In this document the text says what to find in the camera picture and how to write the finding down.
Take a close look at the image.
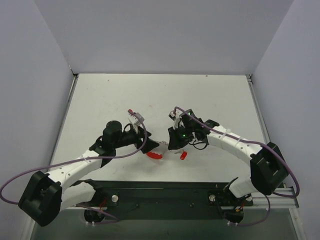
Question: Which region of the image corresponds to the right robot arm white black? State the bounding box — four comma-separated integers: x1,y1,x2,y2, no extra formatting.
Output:
168,109,289,199

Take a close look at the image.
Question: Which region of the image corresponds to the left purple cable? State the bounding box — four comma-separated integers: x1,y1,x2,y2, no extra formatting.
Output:
0,108,148,225

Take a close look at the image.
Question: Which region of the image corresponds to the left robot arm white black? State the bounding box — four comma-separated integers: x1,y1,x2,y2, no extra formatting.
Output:
18,120,160,227

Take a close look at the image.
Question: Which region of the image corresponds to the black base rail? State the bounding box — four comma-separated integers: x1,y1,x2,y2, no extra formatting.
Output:
84,179,253,221

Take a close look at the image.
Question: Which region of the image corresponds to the metal key holder red handle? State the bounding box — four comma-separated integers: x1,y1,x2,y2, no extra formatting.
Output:
146,141,169,160

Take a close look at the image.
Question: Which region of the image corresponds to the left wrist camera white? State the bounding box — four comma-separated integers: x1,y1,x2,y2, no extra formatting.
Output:
128,111,145,130

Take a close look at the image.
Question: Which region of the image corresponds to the small key red cap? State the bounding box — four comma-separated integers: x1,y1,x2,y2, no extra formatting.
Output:
175,149,188,160

